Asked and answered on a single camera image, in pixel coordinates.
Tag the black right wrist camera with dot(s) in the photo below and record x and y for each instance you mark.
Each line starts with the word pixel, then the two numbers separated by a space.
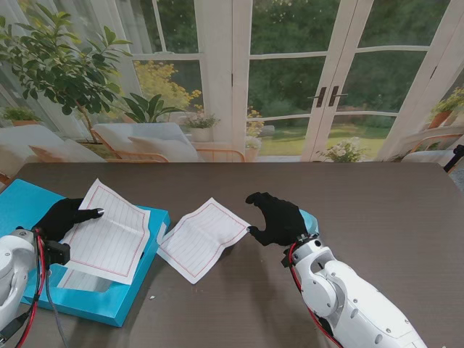
pixel 286 260

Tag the black stand at table edge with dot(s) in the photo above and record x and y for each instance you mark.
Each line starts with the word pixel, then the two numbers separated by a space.
pixel 457 156

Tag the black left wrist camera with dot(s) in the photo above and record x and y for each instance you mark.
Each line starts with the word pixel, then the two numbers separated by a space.
pixel 58 253

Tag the red lined paper sheet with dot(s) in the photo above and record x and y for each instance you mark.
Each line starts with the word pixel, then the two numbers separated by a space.
pixel 79 281
pixel 203 243
pixel 108 235

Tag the blue plastic file box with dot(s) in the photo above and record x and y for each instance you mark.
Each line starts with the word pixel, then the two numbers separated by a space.
pixel 108 304

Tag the light blue label roll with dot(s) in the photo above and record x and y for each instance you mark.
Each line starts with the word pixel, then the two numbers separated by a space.
pixel 310 221

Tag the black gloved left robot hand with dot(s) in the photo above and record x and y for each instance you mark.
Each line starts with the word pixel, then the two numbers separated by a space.
pixel 59 219

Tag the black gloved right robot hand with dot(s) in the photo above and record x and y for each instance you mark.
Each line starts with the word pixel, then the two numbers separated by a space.
pixel 282 224

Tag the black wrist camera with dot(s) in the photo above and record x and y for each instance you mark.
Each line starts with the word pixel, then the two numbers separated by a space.
pixel 58 253
pixel 286 260

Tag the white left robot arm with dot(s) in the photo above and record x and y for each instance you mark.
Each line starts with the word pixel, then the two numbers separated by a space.
pixel 11 264

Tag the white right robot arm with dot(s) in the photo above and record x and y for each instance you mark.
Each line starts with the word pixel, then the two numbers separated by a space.
pixel 355 301

